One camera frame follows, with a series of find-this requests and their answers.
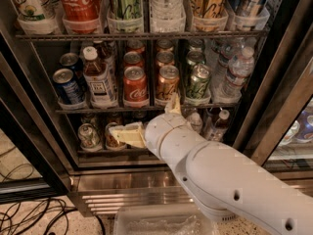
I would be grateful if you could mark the green soda can front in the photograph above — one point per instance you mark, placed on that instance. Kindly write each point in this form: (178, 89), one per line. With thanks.
(198, 82)

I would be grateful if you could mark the red coke can second row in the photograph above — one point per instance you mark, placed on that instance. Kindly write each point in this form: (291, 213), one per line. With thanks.
(133, 58)

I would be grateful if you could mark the silver can bottom shelf left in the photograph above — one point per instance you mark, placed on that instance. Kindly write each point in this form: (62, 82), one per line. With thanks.
(89, 137)

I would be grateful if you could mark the right fridge glass door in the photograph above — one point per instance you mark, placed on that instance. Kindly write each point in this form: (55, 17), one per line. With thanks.
(279, 90)

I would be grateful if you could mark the red coca-cola can top shelf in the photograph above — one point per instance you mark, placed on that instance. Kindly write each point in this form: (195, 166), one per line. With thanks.
(81, 16)

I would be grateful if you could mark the water bottle bottom shelf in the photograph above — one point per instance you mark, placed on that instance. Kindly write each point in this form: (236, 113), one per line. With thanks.
(195, 121)

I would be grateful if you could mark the orange soda can front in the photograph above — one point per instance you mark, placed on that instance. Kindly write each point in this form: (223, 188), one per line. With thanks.
(167, 83)

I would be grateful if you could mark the water bottle front middle shelf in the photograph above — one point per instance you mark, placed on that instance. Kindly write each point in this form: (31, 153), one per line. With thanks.
(230, 80)

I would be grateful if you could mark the orange soda can back row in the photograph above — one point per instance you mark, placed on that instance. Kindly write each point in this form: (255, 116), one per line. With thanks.
(164, 45)

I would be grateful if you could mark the orange can top shelf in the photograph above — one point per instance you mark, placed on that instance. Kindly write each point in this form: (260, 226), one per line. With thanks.
(208, 14)

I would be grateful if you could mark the clear water bottle top shelf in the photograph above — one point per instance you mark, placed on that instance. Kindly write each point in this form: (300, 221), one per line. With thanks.
(167, 16)

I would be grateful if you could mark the dark can top shelf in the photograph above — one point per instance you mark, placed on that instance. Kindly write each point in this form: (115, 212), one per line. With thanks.
(247, 15)

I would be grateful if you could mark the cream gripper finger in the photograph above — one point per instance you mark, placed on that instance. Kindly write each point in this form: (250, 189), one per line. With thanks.
(131, 134)
(173, 105)

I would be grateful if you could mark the top wire shelf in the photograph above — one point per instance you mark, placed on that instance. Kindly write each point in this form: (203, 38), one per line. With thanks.
(140, 36)

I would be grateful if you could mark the iced tea bottle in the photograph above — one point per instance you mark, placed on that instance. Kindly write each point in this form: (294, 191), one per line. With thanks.
(98, 77)
(105, 54)

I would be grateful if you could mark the green can top shelf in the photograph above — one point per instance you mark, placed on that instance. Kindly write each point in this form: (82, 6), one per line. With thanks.
(127, 13)

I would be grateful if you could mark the clear plastic bin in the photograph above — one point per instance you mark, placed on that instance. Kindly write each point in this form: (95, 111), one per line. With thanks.
(176, 219)

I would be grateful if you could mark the white 7up can top shelf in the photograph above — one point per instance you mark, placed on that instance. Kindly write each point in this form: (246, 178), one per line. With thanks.
(36, 16)

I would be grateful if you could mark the tea bottle bottom shelf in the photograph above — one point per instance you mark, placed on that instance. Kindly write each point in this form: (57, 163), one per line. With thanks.
(217, 126)

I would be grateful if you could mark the orange can bottom shelf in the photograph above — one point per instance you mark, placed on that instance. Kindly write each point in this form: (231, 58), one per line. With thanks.
(111, 142)

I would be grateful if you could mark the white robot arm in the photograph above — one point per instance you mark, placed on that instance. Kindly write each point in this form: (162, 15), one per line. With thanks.
(221, 181)

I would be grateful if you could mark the steel fridge base grille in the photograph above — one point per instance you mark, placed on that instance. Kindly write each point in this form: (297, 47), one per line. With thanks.
(104, 192)

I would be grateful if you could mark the orange can shelf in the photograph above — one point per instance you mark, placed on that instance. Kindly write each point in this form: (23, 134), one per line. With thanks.
(111, 142)
(208, 14)

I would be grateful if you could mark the green soda can back row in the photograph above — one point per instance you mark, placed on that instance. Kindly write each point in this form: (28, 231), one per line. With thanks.
(196, 44)

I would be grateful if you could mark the green soda can second row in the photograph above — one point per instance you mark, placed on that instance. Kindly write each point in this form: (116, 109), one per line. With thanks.
(195, 57)

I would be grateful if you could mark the red coke can back row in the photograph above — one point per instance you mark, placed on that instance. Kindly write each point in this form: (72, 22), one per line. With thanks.
(135, 45)

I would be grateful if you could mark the blue pepsi can front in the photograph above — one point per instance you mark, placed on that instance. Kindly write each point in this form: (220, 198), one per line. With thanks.
(68, 88)

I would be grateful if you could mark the blue pepsi can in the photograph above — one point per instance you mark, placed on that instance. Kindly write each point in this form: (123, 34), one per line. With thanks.
(68, 88)
(73, 62)

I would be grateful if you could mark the iced tea bottle behind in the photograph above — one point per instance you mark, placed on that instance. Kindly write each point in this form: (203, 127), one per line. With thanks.
(105, 54)

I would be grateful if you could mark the orange soda can second row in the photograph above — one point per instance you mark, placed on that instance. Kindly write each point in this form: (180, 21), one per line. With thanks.
(164, 58)

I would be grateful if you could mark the wire shelf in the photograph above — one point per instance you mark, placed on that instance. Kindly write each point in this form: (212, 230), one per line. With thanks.
(146, 108)
(140, 36)

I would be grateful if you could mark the red coke can front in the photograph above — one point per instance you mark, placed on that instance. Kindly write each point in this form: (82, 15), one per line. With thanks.
(135, 87)

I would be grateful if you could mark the blue pepsi can behind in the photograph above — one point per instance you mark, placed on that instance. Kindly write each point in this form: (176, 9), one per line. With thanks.
(73, 62)

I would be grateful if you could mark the iced tea bottle front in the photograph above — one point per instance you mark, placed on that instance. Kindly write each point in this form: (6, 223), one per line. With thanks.
(98, 77)

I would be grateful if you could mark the open fridge glass door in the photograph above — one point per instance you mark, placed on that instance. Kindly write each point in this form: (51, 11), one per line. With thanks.
(20, 128)

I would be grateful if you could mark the middle wire shelf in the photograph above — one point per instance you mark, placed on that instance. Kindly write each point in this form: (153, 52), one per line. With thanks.
(146, 108)

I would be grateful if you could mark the water bottle behind middle shelf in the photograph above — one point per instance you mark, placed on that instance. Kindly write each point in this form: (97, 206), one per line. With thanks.
(226, 48)

